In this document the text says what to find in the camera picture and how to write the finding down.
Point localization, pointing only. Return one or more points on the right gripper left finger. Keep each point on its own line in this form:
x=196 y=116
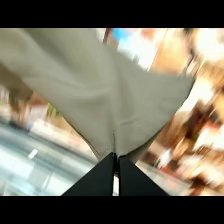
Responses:
x=98 y=181

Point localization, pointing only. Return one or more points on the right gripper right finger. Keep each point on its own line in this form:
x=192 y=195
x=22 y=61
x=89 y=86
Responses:
x=136 y=183

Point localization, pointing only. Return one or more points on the beige garment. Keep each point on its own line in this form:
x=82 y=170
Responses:
x=100 y=90

